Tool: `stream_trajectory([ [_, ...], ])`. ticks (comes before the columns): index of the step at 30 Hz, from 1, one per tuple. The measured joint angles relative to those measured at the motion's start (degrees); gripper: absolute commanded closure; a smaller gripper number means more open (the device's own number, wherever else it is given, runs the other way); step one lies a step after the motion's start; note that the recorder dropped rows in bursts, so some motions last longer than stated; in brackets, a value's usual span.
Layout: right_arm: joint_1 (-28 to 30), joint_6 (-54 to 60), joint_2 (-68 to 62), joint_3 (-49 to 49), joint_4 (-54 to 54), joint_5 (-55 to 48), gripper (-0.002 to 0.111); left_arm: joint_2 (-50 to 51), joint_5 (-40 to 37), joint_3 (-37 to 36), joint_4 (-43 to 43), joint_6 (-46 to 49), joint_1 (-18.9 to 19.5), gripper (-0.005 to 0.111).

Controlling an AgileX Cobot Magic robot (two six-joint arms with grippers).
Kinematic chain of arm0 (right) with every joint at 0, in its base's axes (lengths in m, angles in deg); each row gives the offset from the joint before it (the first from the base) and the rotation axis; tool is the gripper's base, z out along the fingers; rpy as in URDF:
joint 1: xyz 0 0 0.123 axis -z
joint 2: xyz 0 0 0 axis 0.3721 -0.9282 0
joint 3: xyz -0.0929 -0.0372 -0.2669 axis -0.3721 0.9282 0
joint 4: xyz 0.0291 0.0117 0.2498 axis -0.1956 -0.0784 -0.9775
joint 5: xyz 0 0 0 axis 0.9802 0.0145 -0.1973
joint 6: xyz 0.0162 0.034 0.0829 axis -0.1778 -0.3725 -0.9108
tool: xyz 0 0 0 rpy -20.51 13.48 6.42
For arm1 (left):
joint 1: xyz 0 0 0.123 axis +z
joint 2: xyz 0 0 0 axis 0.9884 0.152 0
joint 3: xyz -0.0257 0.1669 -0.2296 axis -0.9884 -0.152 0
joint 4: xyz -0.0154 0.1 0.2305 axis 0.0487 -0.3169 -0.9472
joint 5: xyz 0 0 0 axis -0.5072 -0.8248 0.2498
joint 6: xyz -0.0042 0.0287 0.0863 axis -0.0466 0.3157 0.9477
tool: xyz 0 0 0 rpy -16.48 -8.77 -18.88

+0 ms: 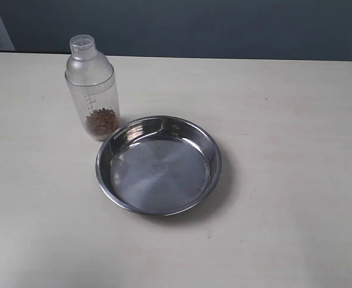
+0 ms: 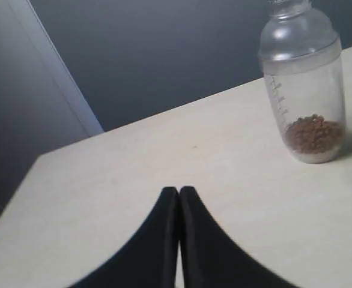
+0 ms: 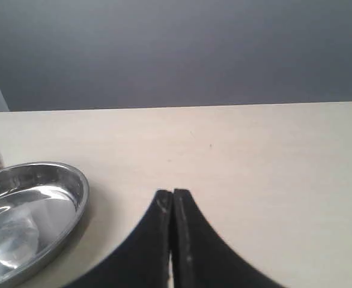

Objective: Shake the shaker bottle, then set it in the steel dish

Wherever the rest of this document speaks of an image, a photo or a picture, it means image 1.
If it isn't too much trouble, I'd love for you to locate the clear plastic shaker bottle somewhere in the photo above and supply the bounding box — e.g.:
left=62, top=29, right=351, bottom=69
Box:
left=65, top=34, right=121, bottom=141

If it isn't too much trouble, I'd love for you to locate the round stainless steel plate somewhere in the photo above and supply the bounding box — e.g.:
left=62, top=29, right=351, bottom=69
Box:
left=96, top=115, right=222, bottom=217

